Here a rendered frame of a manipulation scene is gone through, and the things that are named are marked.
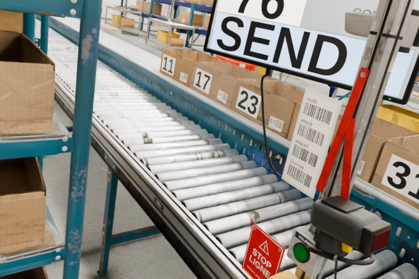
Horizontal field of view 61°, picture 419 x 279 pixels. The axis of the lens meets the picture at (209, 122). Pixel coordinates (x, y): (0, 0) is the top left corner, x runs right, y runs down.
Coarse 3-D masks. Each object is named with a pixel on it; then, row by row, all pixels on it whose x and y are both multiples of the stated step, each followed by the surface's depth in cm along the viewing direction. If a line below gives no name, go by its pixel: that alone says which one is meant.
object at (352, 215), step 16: (320, 208) 61; (336, 208) 59; (352, 208) 59; (320, 224) 61; (336, 224) 58; (352, 224) 56; (368, 224) 56; (384, 224) 56; (320, 240) 63; (336, 240) 60; (352, 240) 56; (368, 240) 54; (384, 240) 56; (336, 256) 61
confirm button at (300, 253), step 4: (296, 248) 69; (300, 248) 68; (304, 248) 68; (296, 252) 69; (300, 252) 68; (304, 252) 67; (296, 256) 69; (300, 256) 68; (304, 256) 67; (300, 260) 68
